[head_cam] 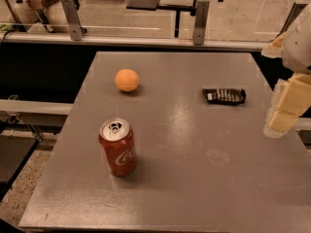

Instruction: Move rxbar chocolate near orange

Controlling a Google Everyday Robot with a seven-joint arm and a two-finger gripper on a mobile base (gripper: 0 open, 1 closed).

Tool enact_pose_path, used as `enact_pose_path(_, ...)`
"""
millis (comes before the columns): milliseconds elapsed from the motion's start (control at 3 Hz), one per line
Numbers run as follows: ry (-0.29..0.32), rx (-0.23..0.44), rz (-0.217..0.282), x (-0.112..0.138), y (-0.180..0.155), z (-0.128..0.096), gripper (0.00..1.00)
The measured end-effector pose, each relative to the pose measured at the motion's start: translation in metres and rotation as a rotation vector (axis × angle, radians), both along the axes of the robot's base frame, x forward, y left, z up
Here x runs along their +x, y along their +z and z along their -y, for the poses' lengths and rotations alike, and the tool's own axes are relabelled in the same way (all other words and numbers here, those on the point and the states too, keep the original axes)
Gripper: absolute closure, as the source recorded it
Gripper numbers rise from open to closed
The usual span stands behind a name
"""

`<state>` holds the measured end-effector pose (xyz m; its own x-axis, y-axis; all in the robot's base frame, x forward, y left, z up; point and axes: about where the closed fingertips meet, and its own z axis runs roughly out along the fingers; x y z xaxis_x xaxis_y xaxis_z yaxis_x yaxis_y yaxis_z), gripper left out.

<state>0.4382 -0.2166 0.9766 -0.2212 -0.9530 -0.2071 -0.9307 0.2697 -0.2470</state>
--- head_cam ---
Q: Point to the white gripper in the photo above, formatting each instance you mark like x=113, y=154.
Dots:
x=298, y=50

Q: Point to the black rxbar chocolate wrapper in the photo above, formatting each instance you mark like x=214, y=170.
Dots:
x=225, y=96

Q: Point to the orange fruit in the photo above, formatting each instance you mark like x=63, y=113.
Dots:
x=126, y=80

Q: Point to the red coca-cola can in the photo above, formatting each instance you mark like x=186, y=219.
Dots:
x=116, y=137

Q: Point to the grey side shelf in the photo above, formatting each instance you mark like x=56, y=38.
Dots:
x=36, y=113

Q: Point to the seated person in background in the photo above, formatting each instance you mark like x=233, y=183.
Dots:
x=48, y=11

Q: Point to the metal railing beam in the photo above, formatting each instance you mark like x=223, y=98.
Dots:
x=157, y=43

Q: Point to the right metal glass bracket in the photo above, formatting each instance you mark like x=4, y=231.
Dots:
x=296, y=9

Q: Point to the metal glass bracket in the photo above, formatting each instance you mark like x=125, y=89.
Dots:
x=200, y=22
x=75, y=28
x=296, y=9

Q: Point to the middle metal glass bracket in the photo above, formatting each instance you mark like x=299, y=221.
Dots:
x=200, y=22

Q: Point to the left metal glass bracket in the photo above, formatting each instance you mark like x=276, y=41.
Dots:
x=75, y=28

